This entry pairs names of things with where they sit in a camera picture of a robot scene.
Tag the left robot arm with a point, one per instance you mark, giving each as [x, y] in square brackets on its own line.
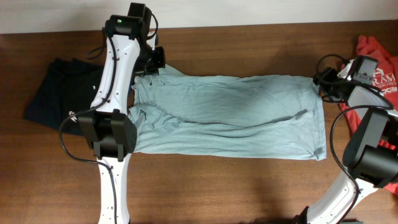
[132, 50]

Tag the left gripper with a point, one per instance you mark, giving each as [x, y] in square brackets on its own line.
[154, 69]

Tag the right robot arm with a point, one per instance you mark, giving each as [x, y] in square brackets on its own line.
[366, 166]

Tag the folded black garment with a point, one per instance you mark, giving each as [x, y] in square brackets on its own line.
[68, 87]

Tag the light blue t-shirt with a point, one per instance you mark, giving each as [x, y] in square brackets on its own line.
[271, 116]

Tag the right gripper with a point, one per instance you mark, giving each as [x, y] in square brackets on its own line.
[323, 78]

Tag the red printed t-shirt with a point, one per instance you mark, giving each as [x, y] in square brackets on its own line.
[384, 78]

